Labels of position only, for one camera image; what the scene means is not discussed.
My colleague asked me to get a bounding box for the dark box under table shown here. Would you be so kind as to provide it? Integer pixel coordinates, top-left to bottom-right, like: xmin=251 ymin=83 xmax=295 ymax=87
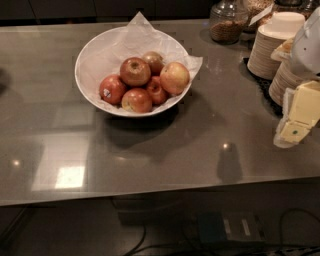
xmin=197 ymin=212 xmax=265 ymax=246

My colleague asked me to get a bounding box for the rear stack of paper plates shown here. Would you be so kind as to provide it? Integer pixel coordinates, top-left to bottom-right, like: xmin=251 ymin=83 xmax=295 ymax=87
xmin=247 ymin=24 xmax=293 ymax=80

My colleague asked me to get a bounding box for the white paper liner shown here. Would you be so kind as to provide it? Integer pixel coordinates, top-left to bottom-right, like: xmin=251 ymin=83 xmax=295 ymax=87
xmin=79 ymin=11 xmax=204 ymax=114

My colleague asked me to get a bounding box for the glass jar with grains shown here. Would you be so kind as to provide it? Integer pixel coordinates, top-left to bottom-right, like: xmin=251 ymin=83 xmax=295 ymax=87
xmin=209 ymin=0 xmax=248 ymax=44

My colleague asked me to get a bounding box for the white bowl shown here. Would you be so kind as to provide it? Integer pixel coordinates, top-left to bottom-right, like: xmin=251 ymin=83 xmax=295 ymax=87
xmin=74 ymin=26 xmax=193 ymax=119

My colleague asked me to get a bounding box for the stack of paper plates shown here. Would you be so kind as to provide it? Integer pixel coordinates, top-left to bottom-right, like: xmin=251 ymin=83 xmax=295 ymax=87
xmin=247 ymin=24 xmax=293 ymax=80
xmin=269 ymin=61 xmax=303 ymax=106

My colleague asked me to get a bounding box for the black cable on floor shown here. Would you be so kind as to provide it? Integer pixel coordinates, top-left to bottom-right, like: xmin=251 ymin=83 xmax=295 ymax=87
xmin=109 ymin=196 xmax=320 ymax=256

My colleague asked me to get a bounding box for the front stack of paper plates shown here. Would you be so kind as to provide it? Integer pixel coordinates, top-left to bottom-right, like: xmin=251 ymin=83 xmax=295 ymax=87
xmin=269 ymin=61 xmax=303 ymax=106

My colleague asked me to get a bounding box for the top centre red apple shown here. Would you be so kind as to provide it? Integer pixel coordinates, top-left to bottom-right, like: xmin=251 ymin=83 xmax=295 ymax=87
xmin=120 ymin=57 xmax=151 ymax=87

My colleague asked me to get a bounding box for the middle small red apple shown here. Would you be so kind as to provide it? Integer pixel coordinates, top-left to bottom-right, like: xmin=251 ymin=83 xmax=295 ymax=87
xmin=146 ymin=76 xmax=168 ymax=105

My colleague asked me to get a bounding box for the front red apple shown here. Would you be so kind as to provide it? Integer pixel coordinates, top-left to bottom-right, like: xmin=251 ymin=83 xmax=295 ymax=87
xmin=121 ymin=88 xmax=153 ymax=113

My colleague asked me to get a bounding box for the left red apple with sticker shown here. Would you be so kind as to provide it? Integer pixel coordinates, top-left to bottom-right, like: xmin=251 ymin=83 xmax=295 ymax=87
xmin=99 ymin=74 xmax=127 ymax=105

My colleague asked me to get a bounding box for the black tray mat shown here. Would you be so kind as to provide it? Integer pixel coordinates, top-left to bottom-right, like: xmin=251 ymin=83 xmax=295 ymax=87
xmin=246 ymin=68 xmax=283 ymax=118

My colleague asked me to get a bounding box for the right yellow-red apple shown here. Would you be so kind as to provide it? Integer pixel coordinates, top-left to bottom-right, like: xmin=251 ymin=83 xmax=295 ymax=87
xmin=160 ymin=62 xmax=190 ymax=95

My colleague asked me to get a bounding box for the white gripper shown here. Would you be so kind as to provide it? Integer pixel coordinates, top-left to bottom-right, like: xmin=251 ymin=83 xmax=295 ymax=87
xmin=271 ymin=7 xmax=320 ymax=148

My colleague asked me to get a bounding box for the back red-green apple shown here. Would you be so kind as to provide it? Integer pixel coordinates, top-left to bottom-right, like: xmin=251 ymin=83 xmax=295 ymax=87
xmin=142 ymin=51 xmax=164 ymax=75

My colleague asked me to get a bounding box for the white label card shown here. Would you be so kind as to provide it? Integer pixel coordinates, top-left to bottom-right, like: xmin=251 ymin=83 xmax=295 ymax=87
xmin=249 ymin=3 xmax=274 ymax=26

